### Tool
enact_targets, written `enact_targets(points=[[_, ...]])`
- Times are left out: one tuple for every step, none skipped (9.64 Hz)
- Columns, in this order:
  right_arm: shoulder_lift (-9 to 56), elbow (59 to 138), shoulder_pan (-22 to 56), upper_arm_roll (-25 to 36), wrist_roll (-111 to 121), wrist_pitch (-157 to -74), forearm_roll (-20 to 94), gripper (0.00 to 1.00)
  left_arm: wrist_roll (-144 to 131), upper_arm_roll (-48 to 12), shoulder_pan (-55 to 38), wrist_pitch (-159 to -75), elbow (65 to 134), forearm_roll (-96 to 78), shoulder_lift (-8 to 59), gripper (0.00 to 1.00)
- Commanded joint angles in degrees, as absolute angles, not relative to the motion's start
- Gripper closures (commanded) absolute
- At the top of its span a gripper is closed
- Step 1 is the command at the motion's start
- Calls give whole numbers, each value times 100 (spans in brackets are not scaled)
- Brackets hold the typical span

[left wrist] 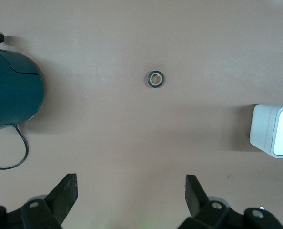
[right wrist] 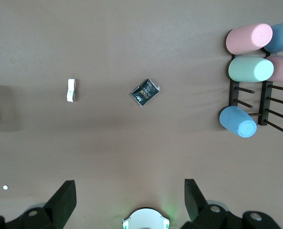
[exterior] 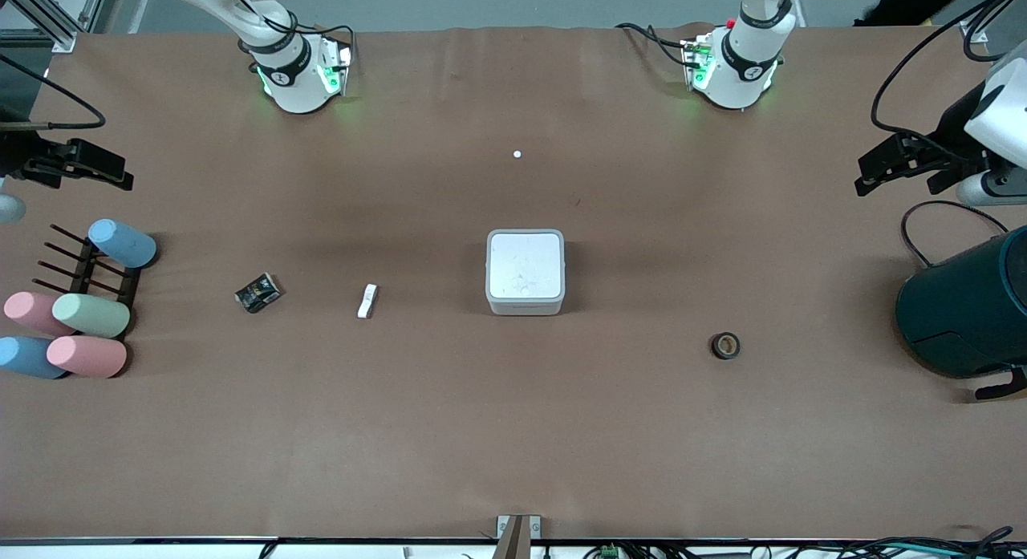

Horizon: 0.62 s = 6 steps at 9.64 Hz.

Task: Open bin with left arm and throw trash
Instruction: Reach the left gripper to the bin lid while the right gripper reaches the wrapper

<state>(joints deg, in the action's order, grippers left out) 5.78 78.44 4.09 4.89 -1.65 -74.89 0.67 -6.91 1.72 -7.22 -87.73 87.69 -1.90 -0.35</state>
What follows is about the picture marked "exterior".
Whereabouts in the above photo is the black snack wrapper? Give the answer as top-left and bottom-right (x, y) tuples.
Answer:
(234, 273), (283, 314)

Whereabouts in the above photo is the small white lidded bin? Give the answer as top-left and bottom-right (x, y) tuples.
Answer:
(485, 229), (566, 317)

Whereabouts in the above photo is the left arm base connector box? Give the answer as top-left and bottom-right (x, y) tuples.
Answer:
(680, 34), (715, 91)

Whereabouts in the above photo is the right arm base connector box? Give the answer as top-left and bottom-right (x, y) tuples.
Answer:
(319, 36), (354, 96)

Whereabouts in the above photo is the large dark teal bin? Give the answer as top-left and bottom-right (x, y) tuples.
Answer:
(896, 226), (1027, 379)

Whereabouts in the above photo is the black bin foot pedal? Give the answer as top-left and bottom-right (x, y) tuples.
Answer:
(975, 367), (1027, 401)

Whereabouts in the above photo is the blue plastic cup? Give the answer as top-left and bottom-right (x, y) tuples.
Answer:
(0, 336), (69, 380)
(87, 218), (158, 269)

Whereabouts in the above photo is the black peg cup rack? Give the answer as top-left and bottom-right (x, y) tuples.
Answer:
(36, 224), (144, 339)

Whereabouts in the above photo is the pink plastic cup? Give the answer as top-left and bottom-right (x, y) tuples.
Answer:
(3, 291), (77, 337)
(47, 335), (128, 379)

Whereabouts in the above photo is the green plastic cup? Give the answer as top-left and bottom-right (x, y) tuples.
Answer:
(52, 293), (131, 339)

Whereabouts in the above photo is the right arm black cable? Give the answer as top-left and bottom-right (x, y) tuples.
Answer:
(0, 54), (107, 132)

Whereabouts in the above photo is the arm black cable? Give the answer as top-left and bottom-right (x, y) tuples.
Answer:
(871, 0), (1027, 139)
(0, 54), (107, 132)

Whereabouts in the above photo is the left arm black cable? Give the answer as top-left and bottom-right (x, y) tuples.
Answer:
(871, 0), (1027, 139)

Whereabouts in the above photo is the black looped floor cable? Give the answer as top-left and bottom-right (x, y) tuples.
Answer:
(900, 200), (1009, 269)

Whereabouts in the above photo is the aluminium frame profile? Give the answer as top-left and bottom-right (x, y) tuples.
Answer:
(0, 0), (109, 55)
(959, 0), (1027, 45)

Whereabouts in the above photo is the black base power cable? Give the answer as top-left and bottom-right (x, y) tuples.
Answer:
(616, 22), (692, 67)

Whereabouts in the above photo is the bundle of black cables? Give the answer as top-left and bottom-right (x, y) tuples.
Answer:
(834, 527), (1027, 559)

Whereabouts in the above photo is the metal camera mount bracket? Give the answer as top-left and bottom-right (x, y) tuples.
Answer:
(496, 515), (542, 559)

